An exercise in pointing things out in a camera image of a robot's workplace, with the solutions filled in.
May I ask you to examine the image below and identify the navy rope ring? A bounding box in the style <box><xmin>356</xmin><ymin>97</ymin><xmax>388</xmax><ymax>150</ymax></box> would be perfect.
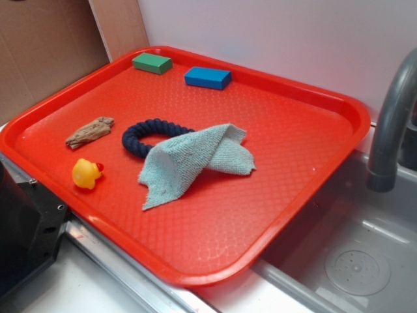
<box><xmin>121</xmin><ymin>119</ymin><xmax>196</xmax><ymax>160</ymax></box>

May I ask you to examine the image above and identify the light blue towel cloth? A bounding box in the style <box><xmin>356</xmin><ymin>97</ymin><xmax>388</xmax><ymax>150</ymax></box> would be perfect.
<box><xmin>138</xmin><ymin>124</ymin><xmax>255</xmax><ymax>211</ymax></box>

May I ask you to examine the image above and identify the blue wooden block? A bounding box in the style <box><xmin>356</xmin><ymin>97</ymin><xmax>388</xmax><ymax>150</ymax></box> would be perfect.
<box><xmin>184</xmin><ymin>67</ymin><xmax>232</xmax><ymax>90</ymax></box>

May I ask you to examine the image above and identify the green wooden block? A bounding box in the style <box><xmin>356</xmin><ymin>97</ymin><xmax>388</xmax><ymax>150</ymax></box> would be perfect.
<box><xmin>132</xmin><ymin>52</ymin><xmax>173</xmax><ymax>75</ymax></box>

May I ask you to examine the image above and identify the brown cardboard box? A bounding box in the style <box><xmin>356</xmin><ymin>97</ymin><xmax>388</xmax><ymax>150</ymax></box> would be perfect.
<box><xmin>1</xmin><ymin>1</ymin><xmax>109</xmax><ymax>124</ymax></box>

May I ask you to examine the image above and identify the yellow rubber duck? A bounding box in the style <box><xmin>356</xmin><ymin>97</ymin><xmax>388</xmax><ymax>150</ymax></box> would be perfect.
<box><xmin>72</xmin><ymin>158</ymin><xmax>104</xmax><ymax>190</ymax></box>

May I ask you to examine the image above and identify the brown wood chip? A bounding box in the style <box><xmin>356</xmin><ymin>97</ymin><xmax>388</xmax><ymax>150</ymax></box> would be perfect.
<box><xmin>65</xmin><ymin>117</ymin><xmax>115</xmax><ymax>149</ymax></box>

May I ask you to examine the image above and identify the grey plastic sink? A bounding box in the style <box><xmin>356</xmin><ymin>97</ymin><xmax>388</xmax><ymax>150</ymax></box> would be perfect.
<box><xmin>195</xmin><ymin>137</ymin><xmax>416</xmax><ymax>312</ymax></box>

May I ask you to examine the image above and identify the grey toy faucet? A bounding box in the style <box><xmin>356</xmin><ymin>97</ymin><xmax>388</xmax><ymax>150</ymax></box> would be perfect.
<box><xmin>366</xmin><ymin>50</ymin><xmax>416</xmax><ymax>192</ymax></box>

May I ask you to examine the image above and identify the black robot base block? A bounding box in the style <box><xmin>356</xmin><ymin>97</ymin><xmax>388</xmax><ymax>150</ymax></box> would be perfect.
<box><xmin>1</xmin><ymin>165</ymin><xmax>69</xmax><ymax>300</ymax></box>

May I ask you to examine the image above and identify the red plastic tray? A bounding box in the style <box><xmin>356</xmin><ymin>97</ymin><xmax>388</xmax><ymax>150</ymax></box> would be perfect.
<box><xmin>1</xmin><ymin>47</ymin><xmax>371</xmax><ymax>287</ymax></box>

